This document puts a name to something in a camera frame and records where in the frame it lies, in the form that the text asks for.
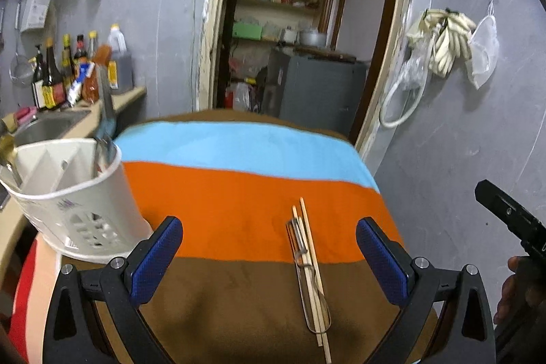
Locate grey cabinet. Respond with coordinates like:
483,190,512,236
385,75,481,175
267,48,370,141

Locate wooden chopstick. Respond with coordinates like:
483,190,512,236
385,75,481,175
300,197,332,364
291,205,325,348

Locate white plastic jug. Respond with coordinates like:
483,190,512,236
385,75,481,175
224,83,252,112

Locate wooden cutting board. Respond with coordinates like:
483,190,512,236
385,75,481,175
294,44,357,62

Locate dark sauce bottle yellow cap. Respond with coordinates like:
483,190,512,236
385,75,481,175
61,33,75,92

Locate cream rubber gloves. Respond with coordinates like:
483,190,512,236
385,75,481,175
406,8,476,77

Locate striped blue orange brown blanket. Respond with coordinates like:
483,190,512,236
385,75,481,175
89,109,440,364

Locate black pump bottle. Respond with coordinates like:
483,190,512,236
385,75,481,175
31,44,47,111

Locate white plastic utensil holder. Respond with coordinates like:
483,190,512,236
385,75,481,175
0,138,154,262

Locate white and blue tube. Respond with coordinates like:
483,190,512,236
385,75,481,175
66,61,95,105

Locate steel sink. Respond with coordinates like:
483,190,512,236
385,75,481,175
13,108,92,147

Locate small gold spoon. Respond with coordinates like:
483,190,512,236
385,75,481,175
0,119,22,188

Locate white cable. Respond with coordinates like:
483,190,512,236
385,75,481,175
191,0,203,111

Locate clear plastic bag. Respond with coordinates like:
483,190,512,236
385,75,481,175
399,48,427,92

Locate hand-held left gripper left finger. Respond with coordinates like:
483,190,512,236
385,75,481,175
43,216,184,364

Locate steel peeler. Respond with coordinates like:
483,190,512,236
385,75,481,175
286,219,332,334

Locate red and pink cloth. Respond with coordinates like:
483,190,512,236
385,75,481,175
9,238,64,364

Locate orange sauce packet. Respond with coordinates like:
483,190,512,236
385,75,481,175
81,44,112,102

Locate worn wooden door frame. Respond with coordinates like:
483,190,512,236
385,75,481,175
198,0,421,164

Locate dark sauce bottle red cap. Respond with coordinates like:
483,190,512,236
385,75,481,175
73,34,88,66

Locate green box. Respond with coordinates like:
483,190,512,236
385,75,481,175
232,23,263,41

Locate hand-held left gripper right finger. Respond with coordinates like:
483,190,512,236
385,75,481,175
355,217,498,364

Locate dark oil jug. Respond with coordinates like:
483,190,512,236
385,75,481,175
106,24,134,94

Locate white mesh bag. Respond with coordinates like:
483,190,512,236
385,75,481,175
466,0,500,89

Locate white wall box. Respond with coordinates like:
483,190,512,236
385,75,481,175
19,0,53,33

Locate large dark soy sauce bottle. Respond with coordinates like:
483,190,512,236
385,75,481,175
42,38,67,109

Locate white hose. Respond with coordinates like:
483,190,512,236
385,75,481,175
379,35,431,129

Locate person's right hand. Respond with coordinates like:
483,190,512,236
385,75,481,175
493,256,532,325

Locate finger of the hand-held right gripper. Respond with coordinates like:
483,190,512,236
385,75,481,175
475,179,546,260

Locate steel pot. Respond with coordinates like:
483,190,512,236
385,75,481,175
299,28,328,48

